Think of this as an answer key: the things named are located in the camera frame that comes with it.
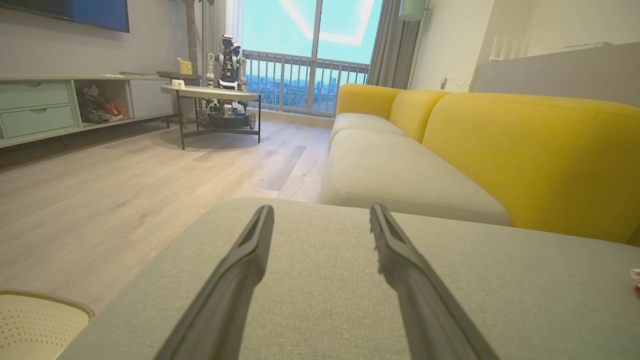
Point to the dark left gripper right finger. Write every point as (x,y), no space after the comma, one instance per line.
(430,315)

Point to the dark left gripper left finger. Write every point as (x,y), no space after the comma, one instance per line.
(220,315)

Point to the red shorts white stripes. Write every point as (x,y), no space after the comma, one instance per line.
(636,286)

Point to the cream perforated laundry basket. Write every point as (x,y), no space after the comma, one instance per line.
(35,330)

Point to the yellow and beige sofa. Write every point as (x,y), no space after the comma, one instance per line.
(525,155)

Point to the oval coffee table black legs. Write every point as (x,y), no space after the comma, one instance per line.
(210,93)

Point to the small white cup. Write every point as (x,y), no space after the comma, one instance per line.
(177,84)

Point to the wheeled black white robot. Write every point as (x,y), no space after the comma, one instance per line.
(229,70)

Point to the yellow watering can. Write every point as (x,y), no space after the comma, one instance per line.
(185,66)

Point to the grey balcony railing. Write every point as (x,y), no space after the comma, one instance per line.
(300,62)

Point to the grey curtain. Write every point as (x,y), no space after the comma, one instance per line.
(395,50)

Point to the grey partition panel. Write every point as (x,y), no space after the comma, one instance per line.
(560,75)

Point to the white antenna router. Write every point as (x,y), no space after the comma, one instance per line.
(507,50)

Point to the long low media cabinet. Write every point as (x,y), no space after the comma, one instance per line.
(35,107)

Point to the sheer white curtain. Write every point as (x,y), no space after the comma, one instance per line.
(220,25)

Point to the pale green lamp shade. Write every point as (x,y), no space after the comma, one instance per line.
(413,10)

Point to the glass balcony door frame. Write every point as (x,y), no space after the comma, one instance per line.
(316,30)

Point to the wall mounted television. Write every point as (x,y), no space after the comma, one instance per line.
(75,12)

